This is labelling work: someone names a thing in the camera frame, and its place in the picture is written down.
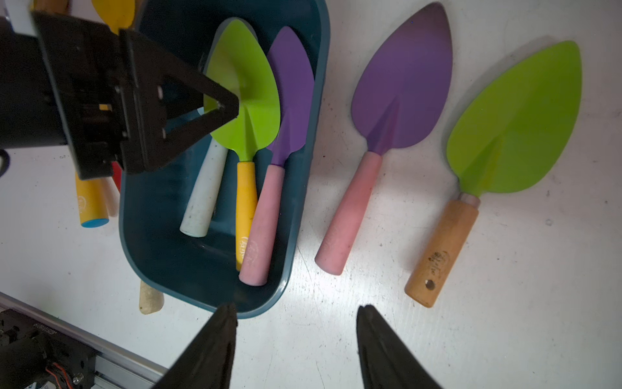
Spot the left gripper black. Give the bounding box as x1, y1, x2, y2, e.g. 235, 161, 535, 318
1, 11, 240, 180

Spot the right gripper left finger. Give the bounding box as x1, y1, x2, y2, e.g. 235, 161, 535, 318
153, 303, 237, 389

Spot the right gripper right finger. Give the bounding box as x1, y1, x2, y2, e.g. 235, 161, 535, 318
356, 305, 440, 388

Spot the light blue shovel white handle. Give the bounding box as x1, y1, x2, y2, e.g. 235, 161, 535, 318
180, 139, 228, 238

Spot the green trowel yellow handle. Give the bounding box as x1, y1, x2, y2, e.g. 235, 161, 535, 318
206, 18, 280, 271

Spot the purple trowel pink handle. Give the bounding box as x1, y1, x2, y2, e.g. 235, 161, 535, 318
315, 2, 453, 276
239, 27, 314, 287

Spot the green trowel wooden handle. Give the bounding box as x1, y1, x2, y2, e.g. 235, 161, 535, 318
404, 41, 582, 308

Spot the red square shovel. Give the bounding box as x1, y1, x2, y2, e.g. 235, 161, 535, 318
112, 162, 165, 315

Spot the teal storage box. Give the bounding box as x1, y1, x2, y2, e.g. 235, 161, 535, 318
119, 1, 330, 319

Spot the yellow shovel blue-tipped handle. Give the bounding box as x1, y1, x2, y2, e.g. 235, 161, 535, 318
75, 0, 136, 228

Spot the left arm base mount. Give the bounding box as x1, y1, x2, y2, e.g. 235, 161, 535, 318
1, 310, 97, 388

